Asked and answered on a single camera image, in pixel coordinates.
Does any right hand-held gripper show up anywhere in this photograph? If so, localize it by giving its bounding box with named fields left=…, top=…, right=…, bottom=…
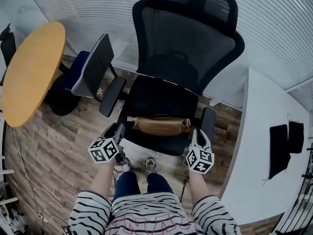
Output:
left=185, top=128, right=215, bottom=175

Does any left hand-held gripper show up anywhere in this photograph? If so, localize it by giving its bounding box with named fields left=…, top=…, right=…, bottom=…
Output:
left=88, top=123, right=126, bottom=165

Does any brown leather handbag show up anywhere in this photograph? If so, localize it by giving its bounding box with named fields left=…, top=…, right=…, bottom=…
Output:
left=127, top=115, right=192, bottom=136

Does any person's left forearm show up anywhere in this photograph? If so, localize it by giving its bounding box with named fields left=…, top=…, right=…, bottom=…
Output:
left=90, top=159, right=117, bottom=200

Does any person's right forearm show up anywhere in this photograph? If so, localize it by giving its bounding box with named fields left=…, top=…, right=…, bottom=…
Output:
left=189, top=170, right=208, bottom=203

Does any grey sneaker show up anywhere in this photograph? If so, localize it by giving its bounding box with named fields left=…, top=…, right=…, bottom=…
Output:
left=145, top=157, right=158, bottom=175

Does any person's left leg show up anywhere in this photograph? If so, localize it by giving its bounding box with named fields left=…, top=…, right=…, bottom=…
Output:
left=113, top=171, right=142, bottom=202

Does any person's leg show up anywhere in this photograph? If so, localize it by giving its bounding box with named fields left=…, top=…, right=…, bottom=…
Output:
left=113, top=171, right=142, bottom=202
left=146, top=173, right=175, bottom=196

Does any black mesh office chair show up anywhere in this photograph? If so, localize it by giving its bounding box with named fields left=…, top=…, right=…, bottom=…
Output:
left=99, top=0, right=246, bottom=156

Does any person's right leg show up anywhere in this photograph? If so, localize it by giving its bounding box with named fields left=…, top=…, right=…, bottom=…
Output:
left=146, top=173, right=175, bottom=196

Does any grey-backed blue chair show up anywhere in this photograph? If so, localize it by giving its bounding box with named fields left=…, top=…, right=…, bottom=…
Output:
left=47, top=33, right=118, bottom=117

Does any white desk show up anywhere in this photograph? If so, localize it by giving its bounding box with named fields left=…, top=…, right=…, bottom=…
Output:
left=210, top=66, right=313, bottom=226

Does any black cloth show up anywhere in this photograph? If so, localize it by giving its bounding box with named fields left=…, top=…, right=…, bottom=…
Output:
left=261, top=124, right=291, bottom=187
left=287, top=114, right=305, bottom=154

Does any striped white shirt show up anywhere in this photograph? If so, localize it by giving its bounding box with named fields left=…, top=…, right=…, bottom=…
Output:
left=69, top=190, right=242, bottom=235

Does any round wooden table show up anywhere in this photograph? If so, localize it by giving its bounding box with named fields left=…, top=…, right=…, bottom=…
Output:
left=1, top=21, right=67, bottom=128

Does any white shelf rack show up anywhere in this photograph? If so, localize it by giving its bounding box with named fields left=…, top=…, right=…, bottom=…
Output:
left=0, top=153, right=27, bottom=235

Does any black office chair with headrest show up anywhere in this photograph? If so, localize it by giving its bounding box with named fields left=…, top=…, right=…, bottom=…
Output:
left=0, top=23, right=17, bottom=87

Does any black wire rack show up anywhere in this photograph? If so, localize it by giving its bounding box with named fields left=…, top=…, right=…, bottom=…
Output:
left=276, top=143, right=313, bottom=235

